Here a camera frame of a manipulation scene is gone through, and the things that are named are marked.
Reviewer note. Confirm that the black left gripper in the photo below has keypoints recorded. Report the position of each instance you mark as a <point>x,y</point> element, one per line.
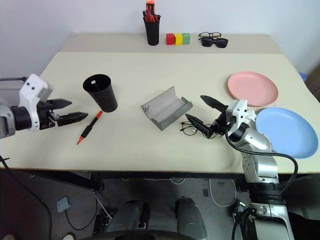
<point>44,117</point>

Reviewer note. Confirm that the grey-blue box on floor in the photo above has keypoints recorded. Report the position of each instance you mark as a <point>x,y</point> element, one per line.
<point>63,204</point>

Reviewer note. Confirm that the green block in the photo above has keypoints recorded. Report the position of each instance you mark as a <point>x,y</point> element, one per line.
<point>186,38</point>

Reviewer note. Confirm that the tall black pen cup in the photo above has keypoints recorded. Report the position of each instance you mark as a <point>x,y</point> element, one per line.
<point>152,31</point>

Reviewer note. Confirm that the blue round object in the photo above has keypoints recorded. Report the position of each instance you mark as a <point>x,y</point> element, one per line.
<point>303,75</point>

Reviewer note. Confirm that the thick black-framed clear glasses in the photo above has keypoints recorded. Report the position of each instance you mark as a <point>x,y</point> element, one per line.
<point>210,34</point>

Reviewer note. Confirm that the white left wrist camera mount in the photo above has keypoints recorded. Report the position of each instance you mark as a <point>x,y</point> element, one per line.
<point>32,85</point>

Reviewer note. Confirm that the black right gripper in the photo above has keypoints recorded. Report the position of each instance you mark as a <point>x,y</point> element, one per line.
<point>221,125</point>

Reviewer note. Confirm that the yellow block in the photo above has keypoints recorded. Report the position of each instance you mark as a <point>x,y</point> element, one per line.
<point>178,40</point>

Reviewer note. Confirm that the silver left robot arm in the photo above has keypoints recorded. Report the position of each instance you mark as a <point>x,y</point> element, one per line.
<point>5,122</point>

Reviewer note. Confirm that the open grey glasses case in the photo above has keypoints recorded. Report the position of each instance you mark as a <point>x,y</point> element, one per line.
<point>165,110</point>

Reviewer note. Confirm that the pink plate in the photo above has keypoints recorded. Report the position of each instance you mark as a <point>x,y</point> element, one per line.
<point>252,87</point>

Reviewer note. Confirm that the thin black-framed glasses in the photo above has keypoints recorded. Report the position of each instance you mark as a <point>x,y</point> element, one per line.
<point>188,130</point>

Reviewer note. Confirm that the blue plate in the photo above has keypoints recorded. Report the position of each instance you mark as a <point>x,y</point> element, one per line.
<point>287,132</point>

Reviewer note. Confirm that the white-tipped marker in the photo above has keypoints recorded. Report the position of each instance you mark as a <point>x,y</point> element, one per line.
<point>94,83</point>

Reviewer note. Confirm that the dark rounded robot leg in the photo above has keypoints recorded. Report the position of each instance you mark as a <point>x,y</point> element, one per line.
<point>130,215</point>
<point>191,215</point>

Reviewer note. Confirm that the black sunglasses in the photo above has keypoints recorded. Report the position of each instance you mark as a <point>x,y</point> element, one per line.
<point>215,42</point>

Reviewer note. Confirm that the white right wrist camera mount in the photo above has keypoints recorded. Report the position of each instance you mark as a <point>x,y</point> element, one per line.
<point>238,110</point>

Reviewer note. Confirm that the red block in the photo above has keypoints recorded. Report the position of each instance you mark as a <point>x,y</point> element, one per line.
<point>170,39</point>

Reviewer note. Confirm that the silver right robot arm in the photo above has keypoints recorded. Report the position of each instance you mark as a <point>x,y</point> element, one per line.
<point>256,143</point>

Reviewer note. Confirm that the black power strip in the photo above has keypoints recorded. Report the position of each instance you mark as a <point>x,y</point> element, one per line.
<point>101,223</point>

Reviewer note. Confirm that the red and black marker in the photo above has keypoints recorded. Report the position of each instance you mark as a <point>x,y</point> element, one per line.
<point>147,15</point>
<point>90,127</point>

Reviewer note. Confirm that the black table frame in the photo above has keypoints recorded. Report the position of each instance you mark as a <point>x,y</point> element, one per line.
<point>75,181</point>

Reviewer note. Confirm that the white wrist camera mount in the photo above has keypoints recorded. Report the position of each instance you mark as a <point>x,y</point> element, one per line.
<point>238,110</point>
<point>32,85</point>

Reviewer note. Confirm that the wide black plastic cup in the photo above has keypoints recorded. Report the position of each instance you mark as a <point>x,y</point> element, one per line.
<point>103,98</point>

